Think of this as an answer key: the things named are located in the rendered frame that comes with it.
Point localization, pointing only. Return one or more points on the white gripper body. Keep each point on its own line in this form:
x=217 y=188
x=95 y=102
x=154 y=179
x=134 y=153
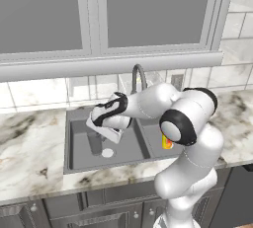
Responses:
x=108 y=134

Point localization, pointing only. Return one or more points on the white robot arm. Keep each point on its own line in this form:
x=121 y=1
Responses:
x=194 y=159

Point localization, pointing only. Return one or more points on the grey cup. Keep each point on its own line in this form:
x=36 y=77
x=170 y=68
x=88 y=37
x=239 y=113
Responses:
x=95 y=144

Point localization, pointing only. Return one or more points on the white round sink drain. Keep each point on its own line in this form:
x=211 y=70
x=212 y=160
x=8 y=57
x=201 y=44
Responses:
x=107 y=153

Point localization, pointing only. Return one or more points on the grey double basin sink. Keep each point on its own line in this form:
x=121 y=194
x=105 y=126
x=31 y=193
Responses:
x=79 y=159

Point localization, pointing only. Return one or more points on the dark grey sink front panel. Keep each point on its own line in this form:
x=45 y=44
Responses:
x=66 y=202

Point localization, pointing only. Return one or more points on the yellow orange bottle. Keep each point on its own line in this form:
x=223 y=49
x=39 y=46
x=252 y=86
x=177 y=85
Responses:
x=166 y=143

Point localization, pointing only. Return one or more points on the grey window sill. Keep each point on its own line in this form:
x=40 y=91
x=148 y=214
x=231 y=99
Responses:
x=99 y=65

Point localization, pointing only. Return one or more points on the grey curved tap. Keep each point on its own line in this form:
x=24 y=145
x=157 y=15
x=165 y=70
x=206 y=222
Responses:
x=139 y=70

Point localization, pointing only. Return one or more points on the silver round knob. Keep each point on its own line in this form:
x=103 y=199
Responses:
x=34 y=208
x=151 y=211
x=136 y=215

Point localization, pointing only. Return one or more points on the dark grey cupboard door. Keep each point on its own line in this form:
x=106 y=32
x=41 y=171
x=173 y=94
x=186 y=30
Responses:
x=154 y=220
x=16 y=217
x=99 y=220

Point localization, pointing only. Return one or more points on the grey framed window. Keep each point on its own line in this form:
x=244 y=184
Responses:
x=154 y=8
x=39 y=11

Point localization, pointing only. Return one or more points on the dark grey dishwasher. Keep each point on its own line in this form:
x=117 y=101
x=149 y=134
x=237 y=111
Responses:
x=232 y=199

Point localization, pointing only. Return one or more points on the grey wall socket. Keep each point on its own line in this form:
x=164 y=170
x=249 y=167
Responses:
x=177 y=82

